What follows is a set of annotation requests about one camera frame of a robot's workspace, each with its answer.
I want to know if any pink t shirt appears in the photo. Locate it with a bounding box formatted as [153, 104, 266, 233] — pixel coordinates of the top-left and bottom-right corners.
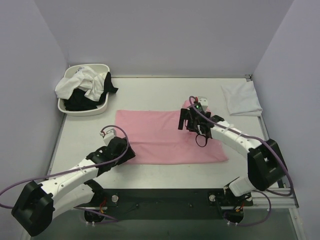
[115, 110, 228, 165]

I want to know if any folded white t shirt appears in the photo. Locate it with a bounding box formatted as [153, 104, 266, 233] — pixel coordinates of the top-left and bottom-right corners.
[221, 81, 263, 117]

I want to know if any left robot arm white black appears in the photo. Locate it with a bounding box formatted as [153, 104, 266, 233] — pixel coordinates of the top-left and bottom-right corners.
[11, 136, 136, 237]

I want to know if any black t shirt in basket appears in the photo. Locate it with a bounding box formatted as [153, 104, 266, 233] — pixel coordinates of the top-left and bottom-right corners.
[63, 72, 118, 112]

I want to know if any aluminium front rail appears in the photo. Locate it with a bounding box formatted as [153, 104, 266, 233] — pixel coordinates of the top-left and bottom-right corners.
[29, 186, 300, 211]

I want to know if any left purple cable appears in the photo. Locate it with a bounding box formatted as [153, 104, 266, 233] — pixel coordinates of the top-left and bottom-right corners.
[0, 124, 131, 225]

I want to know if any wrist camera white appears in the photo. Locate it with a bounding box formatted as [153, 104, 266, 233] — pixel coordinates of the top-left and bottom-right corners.
[99, 128, 117, 146]
[197, 96, 208, 112]

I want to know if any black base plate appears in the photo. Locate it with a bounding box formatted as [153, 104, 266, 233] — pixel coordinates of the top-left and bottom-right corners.
[72, 188, 252, 221]

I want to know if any white plastic basket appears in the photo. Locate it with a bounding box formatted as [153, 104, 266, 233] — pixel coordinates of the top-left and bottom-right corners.
[55, 63, 118, 117]

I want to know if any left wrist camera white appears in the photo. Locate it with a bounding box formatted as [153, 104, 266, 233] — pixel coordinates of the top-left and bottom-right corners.
[99, 128, 117, 146]

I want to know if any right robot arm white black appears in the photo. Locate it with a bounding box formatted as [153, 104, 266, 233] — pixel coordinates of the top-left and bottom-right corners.
[178, 102, 286, 197]

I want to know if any thin black cable loop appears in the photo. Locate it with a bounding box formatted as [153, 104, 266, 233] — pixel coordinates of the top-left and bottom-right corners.
[194, 132, 209, 148]

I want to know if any white t shirt in basket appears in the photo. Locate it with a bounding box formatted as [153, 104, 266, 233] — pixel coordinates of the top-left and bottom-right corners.
[55, 66, 105, 102]

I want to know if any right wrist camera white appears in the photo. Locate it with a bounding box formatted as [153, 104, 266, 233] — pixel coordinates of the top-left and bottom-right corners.
[197, 96, 208, 112]

